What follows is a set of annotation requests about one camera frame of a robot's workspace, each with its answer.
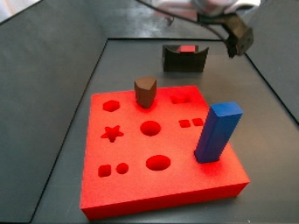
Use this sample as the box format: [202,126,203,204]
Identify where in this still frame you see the blue rectangular block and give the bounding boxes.
[194,101,243,164]

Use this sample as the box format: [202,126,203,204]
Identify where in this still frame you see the black cable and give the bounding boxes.
[135,0,231,45]

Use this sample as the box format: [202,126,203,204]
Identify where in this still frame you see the black curved holder stand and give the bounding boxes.
[163,45,210,73]

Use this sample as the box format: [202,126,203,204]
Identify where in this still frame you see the red double-square object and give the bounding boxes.
[178,45,196,53]

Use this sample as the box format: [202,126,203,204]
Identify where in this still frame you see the red shape-sorting board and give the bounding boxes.
[80,86,250,221]

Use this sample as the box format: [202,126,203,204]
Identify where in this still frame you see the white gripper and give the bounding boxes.
[155,0,262,21]

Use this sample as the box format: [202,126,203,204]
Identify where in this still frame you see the brown rounded peg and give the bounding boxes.
[135,77,156,109]

